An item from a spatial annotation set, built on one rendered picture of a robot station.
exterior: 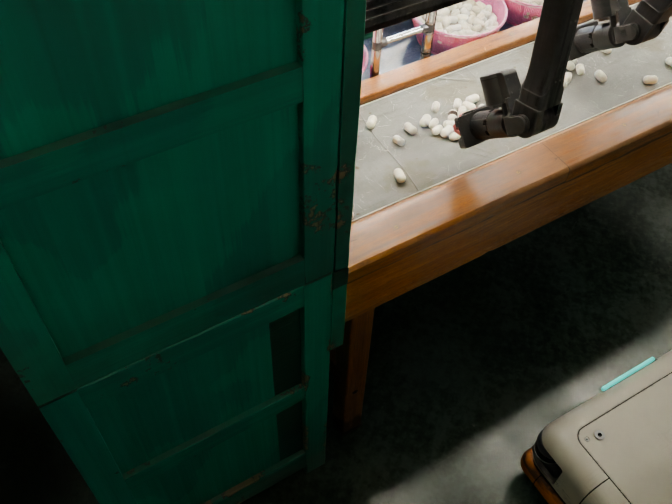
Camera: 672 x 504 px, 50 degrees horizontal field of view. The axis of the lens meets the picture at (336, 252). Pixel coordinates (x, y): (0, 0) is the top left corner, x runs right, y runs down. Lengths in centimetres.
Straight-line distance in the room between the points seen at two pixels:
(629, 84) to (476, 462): 105
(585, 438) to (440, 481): 41
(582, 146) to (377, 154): 45
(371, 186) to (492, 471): 88
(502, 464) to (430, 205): 84
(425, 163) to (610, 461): 80
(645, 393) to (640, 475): 22
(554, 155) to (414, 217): 37
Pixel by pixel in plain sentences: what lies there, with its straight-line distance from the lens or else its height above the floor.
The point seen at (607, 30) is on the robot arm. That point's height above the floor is 95.
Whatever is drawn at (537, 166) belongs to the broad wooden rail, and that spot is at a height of 76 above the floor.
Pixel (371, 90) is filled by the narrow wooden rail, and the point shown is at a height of 76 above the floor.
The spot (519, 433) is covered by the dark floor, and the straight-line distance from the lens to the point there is 211.
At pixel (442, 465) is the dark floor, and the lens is 202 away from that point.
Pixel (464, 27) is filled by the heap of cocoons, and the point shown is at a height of 74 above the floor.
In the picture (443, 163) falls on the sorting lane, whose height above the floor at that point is 74.
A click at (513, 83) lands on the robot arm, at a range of 142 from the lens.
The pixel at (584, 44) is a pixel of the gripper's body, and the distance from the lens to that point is 177.
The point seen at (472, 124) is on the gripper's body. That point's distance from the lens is 149.
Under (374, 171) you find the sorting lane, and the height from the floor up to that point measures 74.
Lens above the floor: 184
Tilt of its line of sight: 51 degrees down
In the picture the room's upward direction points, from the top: 3 degrees clockwise
